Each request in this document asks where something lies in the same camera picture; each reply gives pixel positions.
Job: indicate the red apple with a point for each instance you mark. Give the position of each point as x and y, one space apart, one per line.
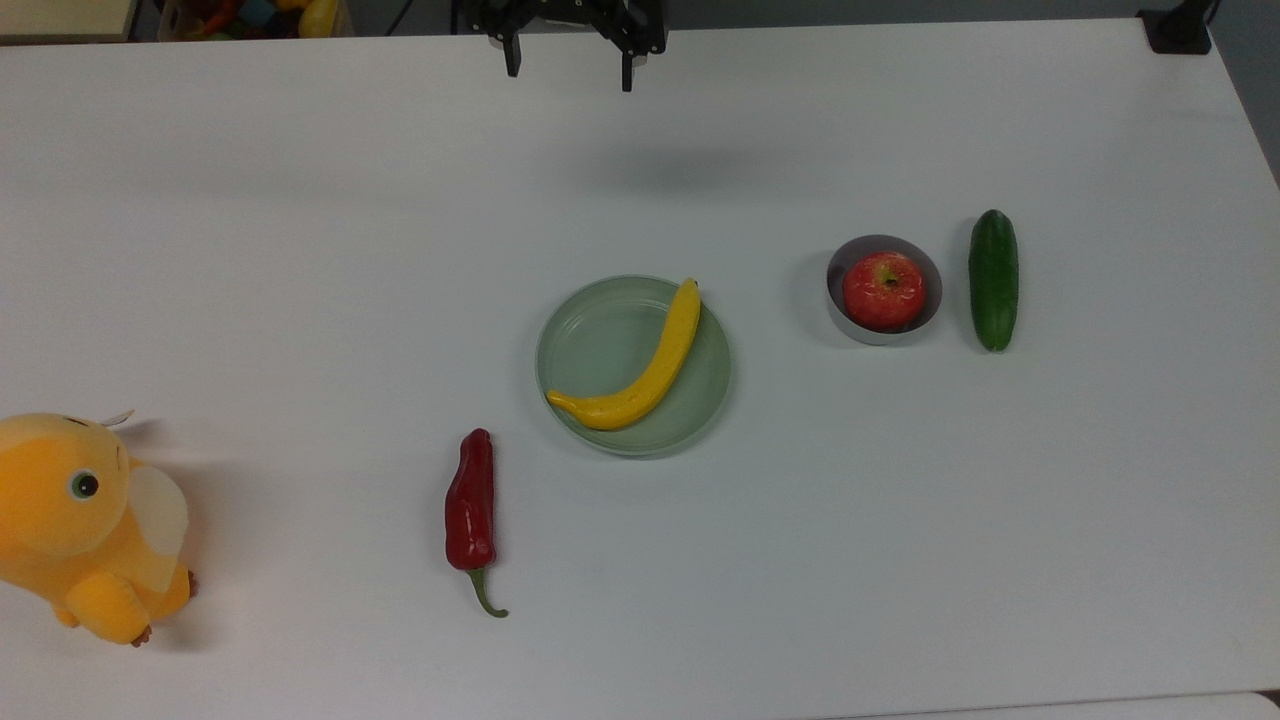
883 290

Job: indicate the black table clamp mount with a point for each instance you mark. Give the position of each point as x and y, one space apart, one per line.
1178 28

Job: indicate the small grey metal bowl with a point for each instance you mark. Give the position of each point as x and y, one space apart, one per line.
850 310

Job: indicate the dark green cucumber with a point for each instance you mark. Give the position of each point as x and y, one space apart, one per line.
993 280

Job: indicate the red chili pepper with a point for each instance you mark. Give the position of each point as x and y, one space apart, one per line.
470 505

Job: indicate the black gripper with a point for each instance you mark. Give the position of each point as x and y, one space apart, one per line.
570 14

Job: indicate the box of colourful toys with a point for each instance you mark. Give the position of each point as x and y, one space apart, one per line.
250 16

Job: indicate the beige wooden board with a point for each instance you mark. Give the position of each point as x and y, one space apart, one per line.
60 15

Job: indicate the orange plush dinosaur toy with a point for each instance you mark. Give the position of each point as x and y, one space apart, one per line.
80 530

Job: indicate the light green plastic plate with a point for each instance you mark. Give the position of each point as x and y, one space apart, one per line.
605 345

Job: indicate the yellow banana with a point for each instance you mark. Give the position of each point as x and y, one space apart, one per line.
655 372

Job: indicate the white paper plush tag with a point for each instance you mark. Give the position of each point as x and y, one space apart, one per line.
120 417

